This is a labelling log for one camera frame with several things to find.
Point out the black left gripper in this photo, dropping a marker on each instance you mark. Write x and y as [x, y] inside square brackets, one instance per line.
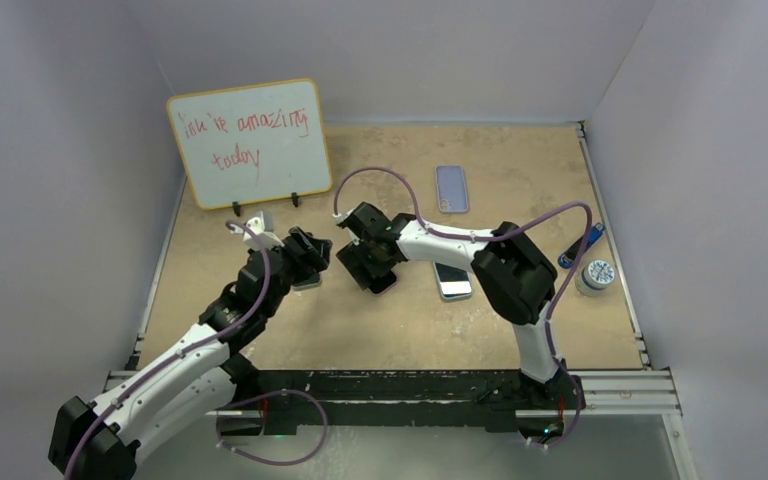
[311, 258]

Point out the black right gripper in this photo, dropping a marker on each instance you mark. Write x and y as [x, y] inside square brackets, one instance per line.
[355, 255]

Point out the phone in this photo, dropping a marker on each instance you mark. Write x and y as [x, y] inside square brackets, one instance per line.
[313, 281]
[453, 284]

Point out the lilac phone case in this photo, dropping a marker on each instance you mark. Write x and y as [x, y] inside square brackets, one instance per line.
[452, 195]

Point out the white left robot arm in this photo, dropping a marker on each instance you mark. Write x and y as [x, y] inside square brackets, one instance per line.
[110, 436]

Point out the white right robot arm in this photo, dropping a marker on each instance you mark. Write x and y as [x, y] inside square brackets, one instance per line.
[517, 279]

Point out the phone in light blue case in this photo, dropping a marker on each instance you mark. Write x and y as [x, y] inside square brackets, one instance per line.
[453, 284]

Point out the yellow framed whiteboard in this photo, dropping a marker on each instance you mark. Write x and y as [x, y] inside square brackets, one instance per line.
[252, 144]

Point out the blue stapler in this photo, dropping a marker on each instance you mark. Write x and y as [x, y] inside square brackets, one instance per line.
[582, 244]

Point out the small white blue jar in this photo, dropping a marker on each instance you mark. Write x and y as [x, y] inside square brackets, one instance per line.
[595, 278]

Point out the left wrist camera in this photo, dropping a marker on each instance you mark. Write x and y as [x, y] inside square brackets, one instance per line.
[259, 228]

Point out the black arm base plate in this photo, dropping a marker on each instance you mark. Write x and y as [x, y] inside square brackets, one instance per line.
[281, 412]

